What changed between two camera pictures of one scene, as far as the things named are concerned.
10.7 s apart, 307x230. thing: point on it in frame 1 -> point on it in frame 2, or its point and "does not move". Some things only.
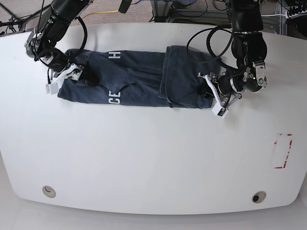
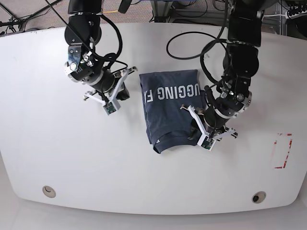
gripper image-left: [55, 59] -> [105, 82]
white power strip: [289, 16] does not move
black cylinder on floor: [124, 5] does not move
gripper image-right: [225, 86] -> [214, 119]
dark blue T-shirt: [177, 77] -> [164, 93]
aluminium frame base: [162, 10] does not move
